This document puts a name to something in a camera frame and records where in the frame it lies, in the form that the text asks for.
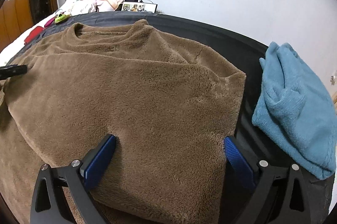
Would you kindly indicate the green toy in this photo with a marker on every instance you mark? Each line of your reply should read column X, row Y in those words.
column 62, row 17

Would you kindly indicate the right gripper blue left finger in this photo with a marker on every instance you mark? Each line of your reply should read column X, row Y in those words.
column 49, row 204

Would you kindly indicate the red folded garment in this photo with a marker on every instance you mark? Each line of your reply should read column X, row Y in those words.
column 36, row 31

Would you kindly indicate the magenta folded garment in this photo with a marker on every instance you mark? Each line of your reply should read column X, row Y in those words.
column 50, row 22

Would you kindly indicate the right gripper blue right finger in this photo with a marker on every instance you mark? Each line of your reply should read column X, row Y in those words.
column 241, row 163

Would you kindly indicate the black satin sheet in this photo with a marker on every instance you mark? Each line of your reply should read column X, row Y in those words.
column 244, row 53

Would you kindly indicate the photo collage frame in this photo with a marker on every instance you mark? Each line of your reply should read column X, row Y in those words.
column 139, row 7

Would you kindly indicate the white quilt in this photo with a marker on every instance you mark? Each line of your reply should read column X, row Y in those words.
column 9, row 51

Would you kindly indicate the blue fleece garment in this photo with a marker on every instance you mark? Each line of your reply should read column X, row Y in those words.
column 296, row 111

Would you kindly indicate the cream pink blanket pile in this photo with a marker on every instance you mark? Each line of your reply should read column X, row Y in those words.
column 77, row 7

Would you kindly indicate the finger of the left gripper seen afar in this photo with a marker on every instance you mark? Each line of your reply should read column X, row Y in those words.
column 12, row 70

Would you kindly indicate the brown fleece sweater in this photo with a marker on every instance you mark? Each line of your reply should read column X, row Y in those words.
column 169, row 101

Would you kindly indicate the wooden wardrobe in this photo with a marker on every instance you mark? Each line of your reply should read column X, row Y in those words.
column 15, row 19

